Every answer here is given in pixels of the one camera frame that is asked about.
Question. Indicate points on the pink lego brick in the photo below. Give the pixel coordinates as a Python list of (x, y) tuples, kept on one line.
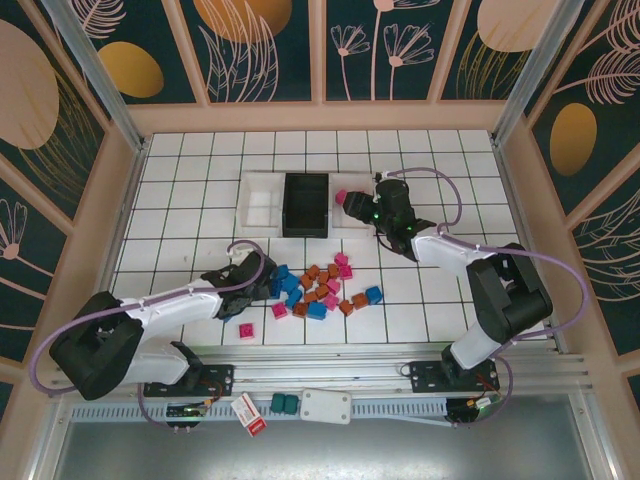
[(246, 331), (330, 301), (345, 271), (341, 259), (279, 311), (333, 285), (341, 196)]

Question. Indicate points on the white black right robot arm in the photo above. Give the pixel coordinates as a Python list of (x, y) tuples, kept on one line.
[(450, 255)]

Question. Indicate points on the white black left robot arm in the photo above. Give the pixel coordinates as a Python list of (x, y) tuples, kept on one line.
[(165, 306)]

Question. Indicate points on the clear plastic container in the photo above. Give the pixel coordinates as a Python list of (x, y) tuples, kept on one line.
[(350, 223)]

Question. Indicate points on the black plastic container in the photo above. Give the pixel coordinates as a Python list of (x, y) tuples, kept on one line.
[(306, 205)]

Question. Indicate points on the white plastic container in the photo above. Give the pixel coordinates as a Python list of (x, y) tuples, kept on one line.
[(260, 200)]

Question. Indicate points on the teal block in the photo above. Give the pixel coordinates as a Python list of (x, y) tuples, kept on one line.
[(277, 403), (289, 404)]

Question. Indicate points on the red white card box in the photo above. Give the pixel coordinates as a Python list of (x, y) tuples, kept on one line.
[(248, 412)]

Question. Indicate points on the white plastic box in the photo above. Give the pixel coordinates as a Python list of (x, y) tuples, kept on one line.
[(325, 406)]

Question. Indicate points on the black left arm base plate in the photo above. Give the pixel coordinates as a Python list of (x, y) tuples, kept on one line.
[(222, 380)]

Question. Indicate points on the aluminium frame rail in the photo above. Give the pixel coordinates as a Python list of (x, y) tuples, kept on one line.
[(325, 372)]

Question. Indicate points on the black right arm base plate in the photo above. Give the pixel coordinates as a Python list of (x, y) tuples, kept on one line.
[(425, 377)]

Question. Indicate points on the aluminium corner post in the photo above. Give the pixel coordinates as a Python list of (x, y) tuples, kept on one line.
[(537, 75), (99, 75)]

